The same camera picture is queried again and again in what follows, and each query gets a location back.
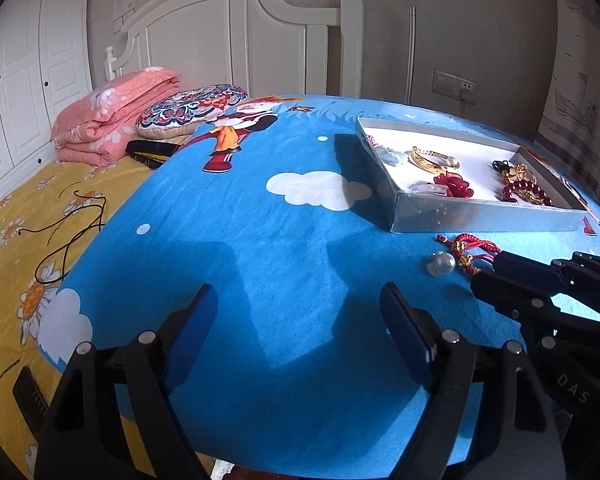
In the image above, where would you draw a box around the wall power socket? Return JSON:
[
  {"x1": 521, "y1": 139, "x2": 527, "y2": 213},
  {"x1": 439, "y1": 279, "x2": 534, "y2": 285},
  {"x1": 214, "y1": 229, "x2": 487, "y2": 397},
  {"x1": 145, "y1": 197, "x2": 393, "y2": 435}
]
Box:
[{"x1": 455, "y1": 75, "x2": 479, "y2": 104}]

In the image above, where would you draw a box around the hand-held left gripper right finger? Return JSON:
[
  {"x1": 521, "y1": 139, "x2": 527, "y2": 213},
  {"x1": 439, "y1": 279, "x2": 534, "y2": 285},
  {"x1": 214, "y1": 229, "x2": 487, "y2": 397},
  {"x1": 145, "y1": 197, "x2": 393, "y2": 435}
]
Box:
[{"x1": 379, "y1": 282, "x2": 567, "y2": 480}]

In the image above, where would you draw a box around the black remote control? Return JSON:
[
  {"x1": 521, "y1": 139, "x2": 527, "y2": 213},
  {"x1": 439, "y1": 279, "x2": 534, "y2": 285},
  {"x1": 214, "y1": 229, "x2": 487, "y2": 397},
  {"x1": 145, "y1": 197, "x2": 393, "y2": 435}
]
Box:
[{"x1": 12, "y1": 365, "x2": 49, "y2": 434}]

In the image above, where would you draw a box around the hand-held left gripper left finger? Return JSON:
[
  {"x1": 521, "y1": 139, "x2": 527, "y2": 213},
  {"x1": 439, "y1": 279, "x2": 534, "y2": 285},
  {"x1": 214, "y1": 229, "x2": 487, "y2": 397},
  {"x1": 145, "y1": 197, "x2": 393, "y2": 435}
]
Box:
[{"x1": 35, "y1": 283, "x2": 219, "y2": 480}]

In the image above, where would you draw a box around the printed curtain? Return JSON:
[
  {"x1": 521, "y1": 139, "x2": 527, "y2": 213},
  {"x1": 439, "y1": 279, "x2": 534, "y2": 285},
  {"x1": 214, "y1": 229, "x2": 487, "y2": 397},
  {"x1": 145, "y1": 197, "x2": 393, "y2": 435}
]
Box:
[{"x1": 536, "y1": 0, "x2": 600, "y2": 207}]

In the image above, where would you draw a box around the yellow floral bedsheet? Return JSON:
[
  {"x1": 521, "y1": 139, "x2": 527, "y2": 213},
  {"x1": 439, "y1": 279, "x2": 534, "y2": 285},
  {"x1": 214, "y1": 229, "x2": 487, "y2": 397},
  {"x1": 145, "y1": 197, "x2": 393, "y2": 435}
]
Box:
[{"x1": 0, "y1": 132, "x2": 216, "y2": 480}]

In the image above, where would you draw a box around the paper wall notice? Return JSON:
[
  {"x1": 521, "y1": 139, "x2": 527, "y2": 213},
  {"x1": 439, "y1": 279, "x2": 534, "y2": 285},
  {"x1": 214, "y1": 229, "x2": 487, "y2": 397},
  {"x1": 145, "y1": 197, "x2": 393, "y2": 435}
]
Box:
[{"x1": 112, "y1": 0, "x2": 137, "y2": 36}]

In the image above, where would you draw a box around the pink folded quilt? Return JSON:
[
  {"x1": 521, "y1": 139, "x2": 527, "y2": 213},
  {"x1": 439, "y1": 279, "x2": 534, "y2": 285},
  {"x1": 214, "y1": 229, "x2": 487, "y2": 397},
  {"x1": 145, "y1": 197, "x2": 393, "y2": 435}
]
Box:
[{"x1": 51, "y1": 65, "x2": 184, "y2": 167}]

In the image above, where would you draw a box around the metal pole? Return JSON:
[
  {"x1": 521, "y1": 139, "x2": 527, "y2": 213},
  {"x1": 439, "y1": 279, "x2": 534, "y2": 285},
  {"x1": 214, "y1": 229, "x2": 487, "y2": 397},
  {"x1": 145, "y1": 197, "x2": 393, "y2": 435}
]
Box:
[{"x1": 404, "y1": 6, "x2": 417, "y2": 105}]

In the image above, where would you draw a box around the black cord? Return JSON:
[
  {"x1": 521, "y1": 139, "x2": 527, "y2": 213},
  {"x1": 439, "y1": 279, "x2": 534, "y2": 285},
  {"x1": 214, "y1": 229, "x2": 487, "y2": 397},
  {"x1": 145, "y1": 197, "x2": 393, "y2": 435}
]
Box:
[{"x1": 34, "y1": 188, "x2": 109, "y2": 289}]

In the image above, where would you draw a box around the blue cartoon printed cloth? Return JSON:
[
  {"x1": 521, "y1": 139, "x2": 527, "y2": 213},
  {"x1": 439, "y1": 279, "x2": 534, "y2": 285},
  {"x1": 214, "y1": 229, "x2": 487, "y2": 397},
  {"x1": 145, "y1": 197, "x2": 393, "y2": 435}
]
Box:
[{"x1": 36, "y1": 93, "x2": 600, "y2": 467}]

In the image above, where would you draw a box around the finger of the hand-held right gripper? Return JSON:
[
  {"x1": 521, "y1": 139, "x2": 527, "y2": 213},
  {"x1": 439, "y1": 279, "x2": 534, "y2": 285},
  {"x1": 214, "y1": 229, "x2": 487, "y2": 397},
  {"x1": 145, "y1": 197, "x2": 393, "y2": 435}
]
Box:
[
  {"x1": 494, "y1": 252, "x2": 600, "y2": 313},
  {"x1": 470, "y1": 272, "x2": 600, "y2": 348}
]

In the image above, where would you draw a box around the wall light switch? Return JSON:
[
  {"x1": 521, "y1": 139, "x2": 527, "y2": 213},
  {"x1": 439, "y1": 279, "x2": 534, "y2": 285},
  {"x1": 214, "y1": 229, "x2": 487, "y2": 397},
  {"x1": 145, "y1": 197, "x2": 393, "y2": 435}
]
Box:
[{"x1": 433, "y1": 69, "x2": 459, "y2": 94}]

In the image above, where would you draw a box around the gold bangle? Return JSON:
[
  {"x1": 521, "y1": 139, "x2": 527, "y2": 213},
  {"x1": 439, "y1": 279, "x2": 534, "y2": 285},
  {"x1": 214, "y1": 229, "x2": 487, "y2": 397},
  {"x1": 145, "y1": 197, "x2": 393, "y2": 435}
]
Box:
[{"x1": 410, "y1": 145, "x2": 461, "y2": 171}]

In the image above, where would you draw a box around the gold ring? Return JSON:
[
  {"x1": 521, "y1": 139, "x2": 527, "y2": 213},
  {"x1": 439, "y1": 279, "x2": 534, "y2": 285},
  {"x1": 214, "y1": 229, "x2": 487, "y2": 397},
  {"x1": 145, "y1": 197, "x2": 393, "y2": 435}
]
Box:
[{"x1": 501, "y1": 163, "x2": 537, "y2": 184}]

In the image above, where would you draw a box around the red string bracelet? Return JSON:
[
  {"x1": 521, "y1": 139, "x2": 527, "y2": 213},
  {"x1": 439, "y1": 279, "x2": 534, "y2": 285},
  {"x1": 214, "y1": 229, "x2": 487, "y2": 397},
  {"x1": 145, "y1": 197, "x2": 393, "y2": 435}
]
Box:
[{"x1": 435, "y1": 233, "x2": 504, "y2": 274}]

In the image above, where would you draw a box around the clear crystal piece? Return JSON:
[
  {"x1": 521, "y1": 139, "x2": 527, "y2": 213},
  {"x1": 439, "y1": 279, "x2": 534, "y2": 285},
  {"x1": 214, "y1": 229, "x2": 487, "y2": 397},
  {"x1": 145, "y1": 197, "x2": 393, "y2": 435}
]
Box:
[{"x1": 409, "y1": 181, "x2": 449, "y2": 197}]

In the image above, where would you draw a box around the pale jade pendant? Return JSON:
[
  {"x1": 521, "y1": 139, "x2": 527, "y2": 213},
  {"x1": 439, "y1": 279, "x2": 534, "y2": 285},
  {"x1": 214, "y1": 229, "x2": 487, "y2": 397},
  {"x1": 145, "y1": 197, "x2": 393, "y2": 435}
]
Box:
[{"x1": 373, "y1": 143, "x2": 409, "y2": 167}]

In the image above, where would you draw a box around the white wardrobe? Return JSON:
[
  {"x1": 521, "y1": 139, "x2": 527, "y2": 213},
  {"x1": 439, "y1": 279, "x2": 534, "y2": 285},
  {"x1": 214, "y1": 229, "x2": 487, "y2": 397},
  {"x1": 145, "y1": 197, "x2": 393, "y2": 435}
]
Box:
[{"x1": 0, "y1": 0, "x2": 95, "y2": 217}]

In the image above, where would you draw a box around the dark red bead bracelet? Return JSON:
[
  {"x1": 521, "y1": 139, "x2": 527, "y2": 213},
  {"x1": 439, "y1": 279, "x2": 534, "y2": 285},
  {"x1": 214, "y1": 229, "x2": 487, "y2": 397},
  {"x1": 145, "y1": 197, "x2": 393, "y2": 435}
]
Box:
[{"x1": 501, "y1": 179, "x2": 554, "y2": 207}]

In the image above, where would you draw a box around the patterned pillow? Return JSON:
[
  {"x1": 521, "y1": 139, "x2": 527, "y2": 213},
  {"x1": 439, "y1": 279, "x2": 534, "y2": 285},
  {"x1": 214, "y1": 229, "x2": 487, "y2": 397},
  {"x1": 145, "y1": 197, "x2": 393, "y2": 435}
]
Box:
[{"x1": 136, "y1": 85, "x2": 249, "y2": 140}]

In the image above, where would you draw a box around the white pearl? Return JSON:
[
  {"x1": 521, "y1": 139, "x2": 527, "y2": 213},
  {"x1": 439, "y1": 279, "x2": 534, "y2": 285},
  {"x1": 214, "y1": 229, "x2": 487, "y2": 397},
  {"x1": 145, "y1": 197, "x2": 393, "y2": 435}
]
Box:
[{"x1": 427, "y1": 252, "x2": 455, "y2": 277}]

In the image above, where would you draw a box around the red rose ornament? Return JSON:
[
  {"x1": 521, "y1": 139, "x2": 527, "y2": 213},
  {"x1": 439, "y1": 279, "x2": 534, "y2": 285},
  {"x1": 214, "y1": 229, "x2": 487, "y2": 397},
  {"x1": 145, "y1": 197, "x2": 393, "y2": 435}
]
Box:
[{"x1": 432, "y1": 171, "x2": 474, "y2": 199}]

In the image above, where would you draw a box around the white cardboard box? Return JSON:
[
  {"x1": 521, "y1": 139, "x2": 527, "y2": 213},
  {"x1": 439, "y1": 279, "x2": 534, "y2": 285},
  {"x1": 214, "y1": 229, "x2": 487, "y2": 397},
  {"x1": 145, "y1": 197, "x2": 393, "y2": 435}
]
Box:
[{"x1": 355, "y1": 117, "x2": 600, "y2": 234}]

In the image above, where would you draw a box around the white headboard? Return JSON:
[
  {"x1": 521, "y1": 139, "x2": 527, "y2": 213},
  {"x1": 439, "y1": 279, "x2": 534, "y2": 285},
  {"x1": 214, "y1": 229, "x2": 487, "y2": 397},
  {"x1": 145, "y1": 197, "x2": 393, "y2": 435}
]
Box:
[{"x1": 103, "y1": 0, "x2": 366, "y2": 97}]

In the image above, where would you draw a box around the black striped strap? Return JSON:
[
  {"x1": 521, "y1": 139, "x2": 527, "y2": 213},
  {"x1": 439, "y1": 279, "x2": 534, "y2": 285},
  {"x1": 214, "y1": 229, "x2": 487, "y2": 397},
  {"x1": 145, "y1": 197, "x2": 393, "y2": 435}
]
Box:
[{"x1": 124, "y1": 139, "x2": 179, "y2": 170}]

